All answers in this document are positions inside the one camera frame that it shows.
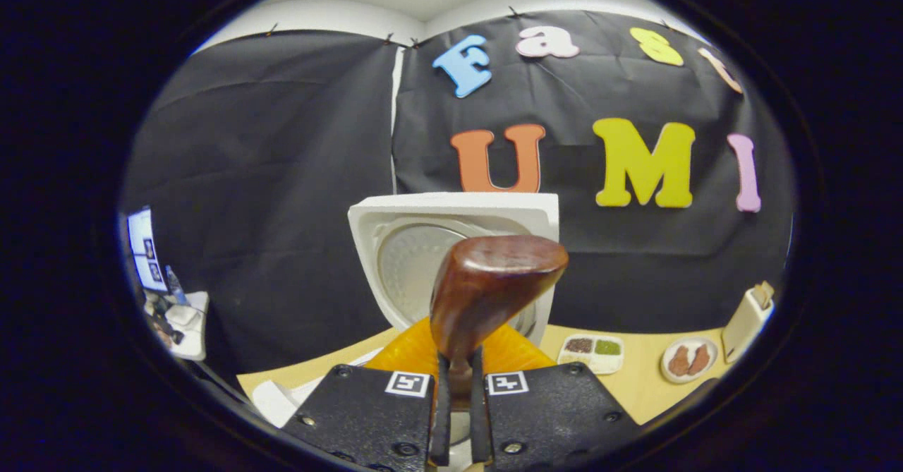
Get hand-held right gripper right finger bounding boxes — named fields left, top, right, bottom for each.
left=469, top=322, right=643, bottom=472

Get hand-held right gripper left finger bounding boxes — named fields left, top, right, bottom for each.
left=282, top=317, right=452, bottom=472

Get brown wooden spoon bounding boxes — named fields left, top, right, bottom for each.
left=429, top=235, right=569, bottom=411

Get white rice cooker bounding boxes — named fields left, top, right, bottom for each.
left=250, top=191, right=562, bottom=448

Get white divided grain dish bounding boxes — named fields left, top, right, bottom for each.
left=557, top=334, right=625, bottom=375

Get white round plate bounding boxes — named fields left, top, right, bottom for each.
left=660, top=337, right=719, bottom=385

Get white cluttered side desk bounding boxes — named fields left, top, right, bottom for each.
left=145, top=290, right=210, bottom=361

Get white toaster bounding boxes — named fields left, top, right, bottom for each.
left=721, top=282, right=775, bottom=365

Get black backdrop cloth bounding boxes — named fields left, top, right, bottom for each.
left=120, top=10, right=798, bottom=381

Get computer monitor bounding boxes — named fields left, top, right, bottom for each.
left=127, top=207, right=170, bottom=293

